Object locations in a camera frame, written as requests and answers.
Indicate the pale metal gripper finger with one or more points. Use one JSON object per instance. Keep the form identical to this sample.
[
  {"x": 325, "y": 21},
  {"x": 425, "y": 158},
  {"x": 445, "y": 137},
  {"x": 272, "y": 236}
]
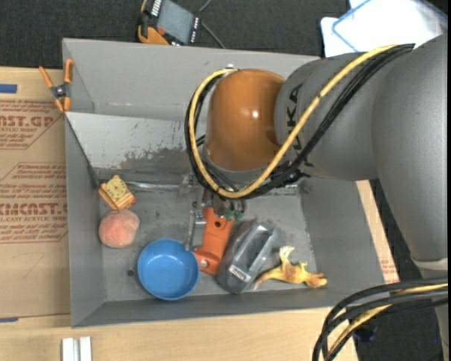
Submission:
[{"x": 199, "y": 218}]

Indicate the orange plastic block with holes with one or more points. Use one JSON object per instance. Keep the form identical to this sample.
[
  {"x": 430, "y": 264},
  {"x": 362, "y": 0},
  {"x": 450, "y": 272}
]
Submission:
[{"x": 213, "y": 241}]

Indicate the grey and silver stapler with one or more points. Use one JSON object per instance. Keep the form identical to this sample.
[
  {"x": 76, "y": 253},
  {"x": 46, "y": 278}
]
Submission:
[{"x": 246, "y": 256}]

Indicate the blue bowl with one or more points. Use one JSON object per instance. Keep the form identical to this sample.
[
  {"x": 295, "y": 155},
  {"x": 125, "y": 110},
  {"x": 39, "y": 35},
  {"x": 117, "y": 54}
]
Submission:
[{"x": 167, "y": 270}]

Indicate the pink peach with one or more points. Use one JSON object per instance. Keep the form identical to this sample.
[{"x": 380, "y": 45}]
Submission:
[{"x": 118, "y": 228}]

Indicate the yellow toy clock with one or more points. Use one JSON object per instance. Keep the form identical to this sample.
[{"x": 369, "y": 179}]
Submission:
[{"x": 117, "y": 192}]

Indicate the yellow banana peel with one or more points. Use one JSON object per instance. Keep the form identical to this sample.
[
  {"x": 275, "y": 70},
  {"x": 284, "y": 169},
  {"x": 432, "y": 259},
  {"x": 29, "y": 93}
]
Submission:
[{"x": 291, "y": 271}]

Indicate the grey metal bin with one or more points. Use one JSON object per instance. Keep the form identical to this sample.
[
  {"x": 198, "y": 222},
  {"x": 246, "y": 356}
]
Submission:
[{"x": 135, "y": 81}]

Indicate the brown cardboard board, red print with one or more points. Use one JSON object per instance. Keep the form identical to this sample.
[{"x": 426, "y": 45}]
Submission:
[{"x": 30, "y": 269}]

